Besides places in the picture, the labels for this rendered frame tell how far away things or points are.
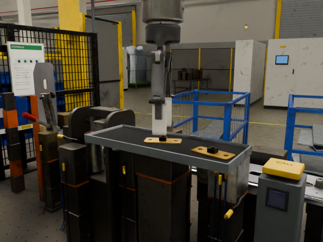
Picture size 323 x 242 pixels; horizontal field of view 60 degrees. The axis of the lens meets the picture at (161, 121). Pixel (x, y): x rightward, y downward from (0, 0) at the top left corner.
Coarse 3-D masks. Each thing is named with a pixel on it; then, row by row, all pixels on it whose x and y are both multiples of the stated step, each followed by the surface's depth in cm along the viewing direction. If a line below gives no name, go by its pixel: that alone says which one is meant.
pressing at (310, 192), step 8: (192, 168) 90; (256, 168) 91; (256, 176) 85; (312, 176) 85; (248, 184) 79; (256, 184) 78; (312, 184) 79; (312, 192) 74; (320, 192) 74; (304, 200) 72; (312, 200) 70; (320, 200) 70
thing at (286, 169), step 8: (272, 160) 52; (280, 160) 52; (264, 168) 49; (272, 168) 48; (280, 168) 48; (288, 168) 48; (296, 168) 48; (304, 168) 50; (280, 176) 47; (288, 176) 46; (296, 176) 46
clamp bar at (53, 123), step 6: (42, 96) 114; (48, 96) 114; (54, 96) 117; (42, 102) 116; (48, 102) 115; (48, 108) 115; (48, 114) 117; (54, 114) 118; (48, 120) 118; (54, 120) 118
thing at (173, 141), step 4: (160, 136) 64; (164, 136) 64; (144, 140) 64; (148, 140) 64; (152, 140) 64; (156, 140) 64; (160, 140) 64; (164, 140) 63; (168, 140) 64; (172, 140) 64; (176, 140) 64; (180, 140) 64; (176, 144) 62
